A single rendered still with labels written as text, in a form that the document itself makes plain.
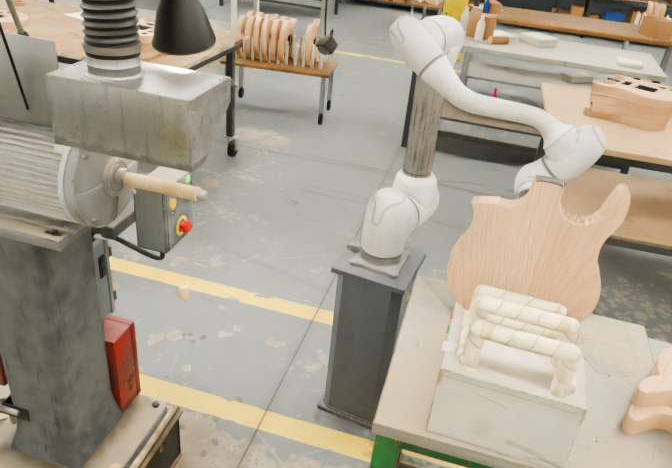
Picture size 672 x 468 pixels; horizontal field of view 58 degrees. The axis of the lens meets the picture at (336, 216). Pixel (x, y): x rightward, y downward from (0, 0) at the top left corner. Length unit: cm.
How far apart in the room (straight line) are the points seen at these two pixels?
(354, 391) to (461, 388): 127
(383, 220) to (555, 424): 102
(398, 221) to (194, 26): 104
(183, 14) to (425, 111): 103
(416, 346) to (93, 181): 84
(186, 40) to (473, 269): 83
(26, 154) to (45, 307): 42
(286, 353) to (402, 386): 147
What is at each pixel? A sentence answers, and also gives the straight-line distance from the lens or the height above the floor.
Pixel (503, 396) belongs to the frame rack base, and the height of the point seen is 108.
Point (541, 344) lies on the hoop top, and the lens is 115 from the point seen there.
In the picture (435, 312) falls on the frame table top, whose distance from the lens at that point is 162.
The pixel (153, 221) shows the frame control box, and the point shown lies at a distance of 175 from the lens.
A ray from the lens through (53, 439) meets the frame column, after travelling 206.
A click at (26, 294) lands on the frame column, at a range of 171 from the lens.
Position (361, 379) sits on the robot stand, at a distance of 240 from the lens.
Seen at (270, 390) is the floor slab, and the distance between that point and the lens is 265.
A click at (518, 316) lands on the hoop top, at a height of 120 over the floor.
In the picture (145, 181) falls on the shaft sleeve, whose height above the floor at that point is 126.
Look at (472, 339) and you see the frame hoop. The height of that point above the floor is 118.
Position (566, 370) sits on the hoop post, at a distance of 118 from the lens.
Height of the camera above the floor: 189
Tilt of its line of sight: 29 degrees down
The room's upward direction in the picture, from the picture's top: 6 degrees clockwise
